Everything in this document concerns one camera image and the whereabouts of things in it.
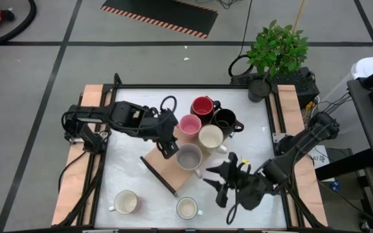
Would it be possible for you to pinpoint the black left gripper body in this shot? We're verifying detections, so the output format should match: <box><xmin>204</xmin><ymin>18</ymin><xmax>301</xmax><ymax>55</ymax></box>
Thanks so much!
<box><xmin>147</xmin><ymin>109</ymin><xmax>179</xmax><ymax>144</ymax></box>

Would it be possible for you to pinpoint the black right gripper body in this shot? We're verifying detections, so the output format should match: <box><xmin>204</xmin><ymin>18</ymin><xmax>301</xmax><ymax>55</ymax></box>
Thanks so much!
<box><xmin>230</xmin><ymin>169</ymin><xmax>273</xmax><ymax>212</ymax></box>

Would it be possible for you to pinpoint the grey mug white print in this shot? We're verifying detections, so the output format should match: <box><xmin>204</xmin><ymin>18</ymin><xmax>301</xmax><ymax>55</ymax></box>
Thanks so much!
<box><xmin>175</xmin><ymin>143</ymin><xmax>204</xmax><ymax>179</ymax></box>

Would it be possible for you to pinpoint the pink mug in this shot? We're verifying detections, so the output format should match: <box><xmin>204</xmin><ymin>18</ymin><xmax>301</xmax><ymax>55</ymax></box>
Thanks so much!
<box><xmin>178</xmin><ymin>113</ymin><xmax>203</xmax><ymax>140</ymax></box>

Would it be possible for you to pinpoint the pale yellow-green mug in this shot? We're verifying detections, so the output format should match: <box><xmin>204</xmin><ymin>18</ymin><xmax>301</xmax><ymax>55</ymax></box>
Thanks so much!
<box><xmin>198</xmin><ymin>124</ymin><xmax>229</xmax><ymax>155</ymax></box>

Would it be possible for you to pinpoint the blue white floral mug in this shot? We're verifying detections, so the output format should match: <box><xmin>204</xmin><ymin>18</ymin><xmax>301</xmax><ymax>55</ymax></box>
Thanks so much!
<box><xmin>175</xmin><ymin>196</ymin><xmax>204</xmax><ymax>221</ymax></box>

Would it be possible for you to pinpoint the red mug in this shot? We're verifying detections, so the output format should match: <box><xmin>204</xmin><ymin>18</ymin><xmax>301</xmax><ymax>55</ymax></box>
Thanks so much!
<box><xmin>190</xmin><ymin>95</ymin><xmax>222</xmax><ymax>124</ymax></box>

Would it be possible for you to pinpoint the black mug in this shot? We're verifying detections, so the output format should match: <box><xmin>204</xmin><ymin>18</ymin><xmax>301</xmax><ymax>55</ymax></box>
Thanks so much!
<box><xmin>210</xmin><ymin>108</ymin><xmax>245</xmax><ymax>136</ymax></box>

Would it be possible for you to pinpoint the wooden table side panel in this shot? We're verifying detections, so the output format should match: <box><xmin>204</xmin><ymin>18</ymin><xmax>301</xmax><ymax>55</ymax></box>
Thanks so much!
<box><xmin>269</xmin><ymin>84</ymin><xmax>329</xmax><ymax>227</ymax></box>
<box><xmin>51</xmin><ymin>84</ymin><xmax>105</xmax><ymax>227</ymax></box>

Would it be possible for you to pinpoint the black striped-edge floor mat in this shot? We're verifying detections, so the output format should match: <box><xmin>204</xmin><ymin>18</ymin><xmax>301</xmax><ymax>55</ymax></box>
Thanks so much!
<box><xmin>100</xmin><ymin>0</ymin><xmax>220</xmax><ymax>39</ymax></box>

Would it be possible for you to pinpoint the green potted plant black pot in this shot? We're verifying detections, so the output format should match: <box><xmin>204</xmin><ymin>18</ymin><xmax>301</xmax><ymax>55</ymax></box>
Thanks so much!
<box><xmin>246</xmin><ymin>19</ymin><xmax>310</xmax><ymax>104</ymax></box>

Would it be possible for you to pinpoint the white lidded bin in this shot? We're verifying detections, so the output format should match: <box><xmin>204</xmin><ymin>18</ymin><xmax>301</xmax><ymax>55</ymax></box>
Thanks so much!
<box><xmin>350</xmin><ymin>56</ymin><xmax>373</xmax><ymax>82</ymax></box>

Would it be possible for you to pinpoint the wooden shelf riser black frame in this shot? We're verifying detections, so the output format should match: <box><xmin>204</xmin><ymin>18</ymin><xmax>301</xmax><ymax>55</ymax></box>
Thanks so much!
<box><xmin>139</xmin><ymin>122</ymin><xmax>236</xmax><ymax>198</ymax></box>

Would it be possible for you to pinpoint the black aluminium table frame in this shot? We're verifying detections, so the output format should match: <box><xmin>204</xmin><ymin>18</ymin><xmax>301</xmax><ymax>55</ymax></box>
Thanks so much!
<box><xmin>52</xmin><ymin>72</ymin><xmax>328</xmax><ymax>233</ymax></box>

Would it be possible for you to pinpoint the black floor cable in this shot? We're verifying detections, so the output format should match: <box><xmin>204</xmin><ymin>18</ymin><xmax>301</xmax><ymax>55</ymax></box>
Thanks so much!
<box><xmin>227</xmin><ymin>0</ymin><xmax>254</xmax><ymax>78</ymax></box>

